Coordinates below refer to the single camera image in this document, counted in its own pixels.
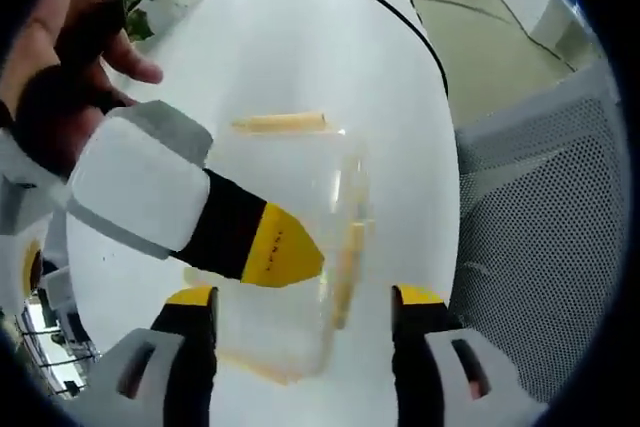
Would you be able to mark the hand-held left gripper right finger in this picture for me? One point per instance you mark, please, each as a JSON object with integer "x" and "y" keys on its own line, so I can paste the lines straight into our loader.
{"x": 415, "y": 362}

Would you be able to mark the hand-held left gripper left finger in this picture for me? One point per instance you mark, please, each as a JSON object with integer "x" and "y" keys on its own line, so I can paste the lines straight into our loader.
{"x": 195, "y": 372}

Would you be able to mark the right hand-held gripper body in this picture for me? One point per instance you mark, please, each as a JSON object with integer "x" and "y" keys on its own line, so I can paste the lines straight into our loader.
{"x": 12, "y": 217}

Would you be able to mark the clear container with yellow buckles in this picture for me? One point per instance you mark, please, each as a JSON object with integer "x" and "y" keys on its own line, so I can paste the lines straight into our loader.
{"x": 280, "y": 172}

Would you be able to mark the person's right hand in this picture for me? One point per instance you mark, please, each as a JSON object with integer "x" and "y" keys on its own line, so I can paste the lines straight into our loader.
{"x": 45, "y": 37}

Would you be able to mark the grey mesh office chair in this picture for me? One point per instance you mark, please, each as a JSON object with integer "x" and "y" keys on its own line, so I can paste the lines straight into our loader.
{"x": 540, "y": 197}

